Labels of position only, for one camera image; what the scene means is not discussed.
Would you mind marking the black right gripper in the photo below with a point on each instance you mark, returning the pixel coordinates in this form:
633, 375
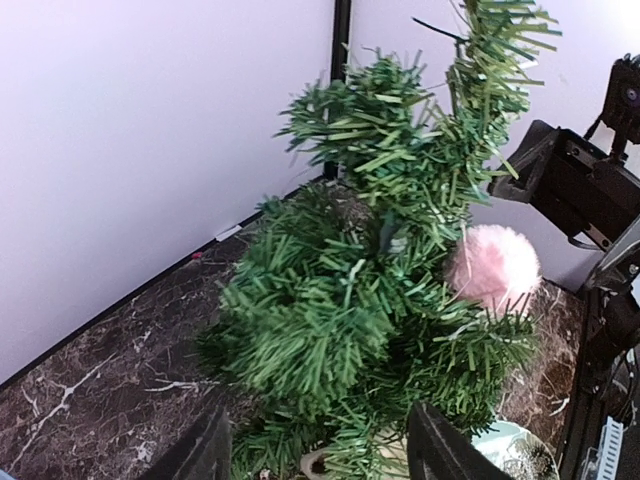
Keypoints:
585, 191

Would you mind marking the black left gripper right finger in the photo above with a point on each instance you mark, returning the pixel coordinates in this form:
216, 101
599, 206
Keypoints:
437, 451

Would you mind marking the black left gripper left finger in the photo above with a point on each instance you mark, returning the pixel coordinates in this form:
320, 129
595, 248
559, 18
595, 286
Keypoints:
203, 453

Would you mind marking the pink ornament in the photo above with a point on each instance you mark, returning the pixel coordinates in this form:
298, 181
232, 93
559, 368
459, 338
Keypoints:
495, 266

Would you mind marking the small green christmas tree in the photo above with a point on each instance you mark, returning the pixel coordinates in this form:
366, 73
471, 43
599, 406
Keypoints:
338, 318

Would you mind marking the green flower plate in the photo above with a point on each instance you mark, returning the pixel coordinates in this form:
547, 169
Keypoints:
516, 451

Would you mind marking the white tape piece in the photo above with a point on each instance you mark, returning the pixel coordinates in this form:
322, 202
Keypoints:
228, 233

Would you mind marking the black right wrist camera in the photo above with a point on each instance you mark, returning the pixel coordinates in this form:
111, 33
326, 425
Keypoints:
621, 106

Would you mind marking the white cable duct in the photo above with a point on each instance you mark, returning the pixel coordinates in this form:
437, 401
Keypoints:
609, 449

